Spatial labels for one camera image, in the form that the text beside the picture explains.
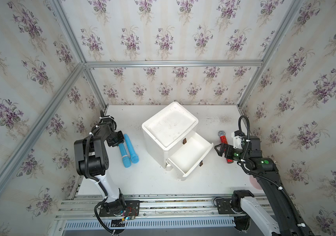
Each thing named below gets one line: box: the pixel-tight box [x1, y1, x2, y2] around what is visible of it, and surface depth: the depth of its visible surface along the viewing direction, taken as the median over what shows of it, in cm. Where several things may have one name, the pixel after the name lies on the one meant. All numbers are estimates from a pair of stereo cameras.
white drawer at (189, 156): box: [168, 132, 214, 177], surface depth 85 cm
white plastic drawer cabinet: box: [141, 101, 199, 172], surface depth 78 cm
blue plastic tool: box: [123, 133, 140, 164], surface depth 95 cm
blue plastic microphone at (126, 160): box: [118, 143, 132, 168], surface depth 88 cm
